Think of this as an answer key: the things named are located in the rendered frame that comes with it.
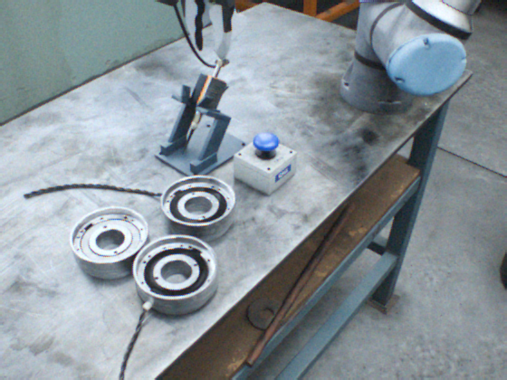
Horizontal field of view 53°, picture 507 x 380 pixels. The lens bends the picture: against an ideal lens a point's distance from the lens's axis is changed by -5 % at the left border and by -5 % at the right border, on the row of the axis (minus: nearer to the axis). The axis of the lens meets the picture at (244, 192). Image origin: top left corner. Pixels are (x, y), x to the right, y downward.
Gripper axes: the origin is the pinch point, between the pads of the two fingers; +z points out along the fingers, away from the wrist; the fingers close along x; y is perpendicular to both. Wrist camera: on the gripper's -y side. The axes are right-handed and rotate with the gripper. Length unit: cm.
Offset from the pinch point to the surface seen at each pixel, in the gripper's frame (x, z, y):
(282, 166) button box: -15.6, 14.2, -0.1
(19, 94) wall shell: 150, 78, 28
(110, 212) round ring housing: -4.1, 14.7, -23.9
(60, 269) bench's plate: -4.8, 18.0, -33.8
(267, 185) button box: -15.4, 16.0, -3.4
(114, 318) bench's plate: -16.7, 18.0, -33.6
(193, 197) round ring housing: -9.9, 15.4, -13.4
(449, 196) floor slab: -12, 99, 116
